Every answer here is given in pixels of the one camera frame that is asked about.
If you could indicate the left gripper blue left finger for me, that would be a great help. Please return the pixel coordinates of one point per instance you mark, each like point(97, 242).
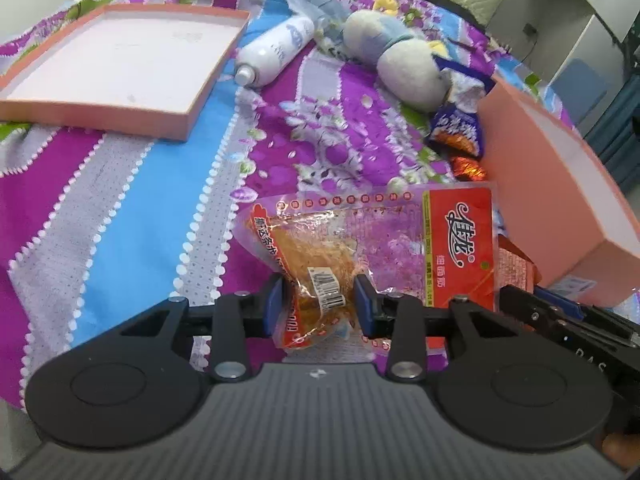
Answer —
point(237, 317)

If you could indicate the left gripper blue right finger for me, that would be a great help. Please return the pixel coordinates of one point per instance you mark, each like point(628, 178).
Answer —
point(399, 318)

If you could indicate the clear red-label snack bag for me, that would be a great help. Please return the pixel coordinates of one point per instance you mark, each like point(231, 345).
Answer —
point(431, 241)

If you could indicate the orange sausage snack pack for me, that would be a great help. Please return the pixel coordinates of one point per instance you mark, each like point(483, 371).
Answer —
point(514, 267)

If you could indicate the red foil tea packet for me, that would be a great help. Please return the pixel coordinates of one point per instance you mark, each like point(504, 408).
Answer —
point(467, 169)

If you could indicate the blue white snack bag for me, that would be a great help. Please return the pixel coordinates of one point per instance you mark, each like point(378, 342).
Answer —
point(455, 123)

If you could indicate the pink cardboard box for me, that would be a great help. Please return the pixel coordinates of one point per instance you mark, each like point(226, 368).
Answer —
point(560, 205)

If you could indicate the blue white plush toy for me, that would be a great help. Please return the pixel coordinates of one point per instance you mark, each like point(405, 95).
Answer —
point(405, 63)

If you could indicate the white spray bottle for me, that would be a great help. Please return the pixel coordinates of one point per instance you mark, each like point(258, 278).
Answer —
point(262, 60)

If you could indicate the pink box lid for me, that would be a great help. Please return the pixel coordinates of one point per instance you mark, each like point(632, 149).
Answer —
point(137, 68)

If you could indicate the white cabinet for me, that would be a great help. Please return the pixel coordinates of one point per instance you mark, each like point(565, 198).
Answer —
point(564, 42)

